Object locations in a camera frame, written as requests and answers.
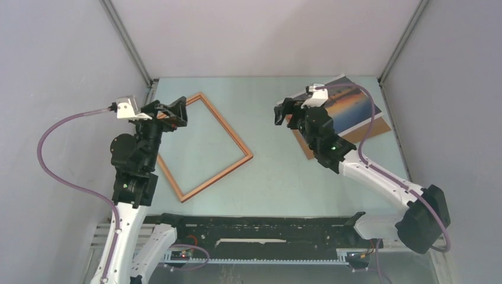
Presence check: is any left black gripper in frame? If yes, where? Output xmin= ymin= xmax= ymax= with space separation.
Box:
xmin=135 ymin=96 xmax=188 ymax=169

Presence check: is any wooden picture frame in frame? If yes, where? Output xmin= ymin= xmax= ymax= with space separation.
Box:
xmin=156 ymin=92 xmax=254 ymax=203

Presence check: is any brown cardboard backing board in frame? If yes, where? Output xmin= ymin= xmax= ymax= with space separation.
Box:
xmin=292 ymin=117 xmax=391 ymax=160

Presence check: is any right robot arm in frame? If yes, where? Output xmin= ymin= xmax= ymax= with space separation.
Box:
xmin=273 ymin=98 xmax=451 ymax=254

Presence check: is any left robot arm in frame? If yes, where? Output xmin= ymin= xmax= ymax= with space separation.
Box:
xmin=91 ymin=96 xmax=188 ymax=283

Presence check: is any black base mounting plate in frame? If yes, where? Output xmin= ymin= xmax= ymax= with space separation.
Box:
xmin=144 ymin=213 xmax=377 ymax=262

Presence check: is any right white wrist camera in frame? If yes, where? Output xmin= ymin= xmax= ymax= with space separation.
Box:
xmin=301 ymin=83 xmax=329 ymax=109

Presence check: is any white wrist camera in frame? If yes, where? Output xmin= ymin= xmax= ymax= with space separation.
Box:
xmin=301 ymin=83 xmax=329 ymax=109
xmin=109 ymin=96 xmax=153 ymax=121

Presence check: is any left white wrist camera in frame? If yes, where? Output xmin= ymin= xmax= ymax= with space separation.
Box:
xmin=109 ymin=96 xmax=153 ymax=121

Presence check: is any left corner aluminium post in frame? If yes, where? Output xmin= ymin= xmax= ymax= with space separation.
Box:
xmin=99 ymin=0 xmax=153 ymax=87

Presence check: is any corner aluminium post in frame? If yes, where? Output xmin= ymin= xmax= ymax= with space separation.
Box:
xmin=378 ymin=0 xmax=430 ymax=86
xmin=99 ymin=0 xmax=153 ymax=87

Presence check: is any right corner aluminium post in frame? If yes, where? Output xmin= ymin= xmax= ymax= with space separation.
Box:
xmin=378 ymin=0 xmax=430 ymax=86

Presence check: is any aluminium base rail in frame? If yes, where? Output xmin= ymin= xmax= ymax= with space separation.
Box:
xmin=89 ymin=221 xmax=448 ymax=267

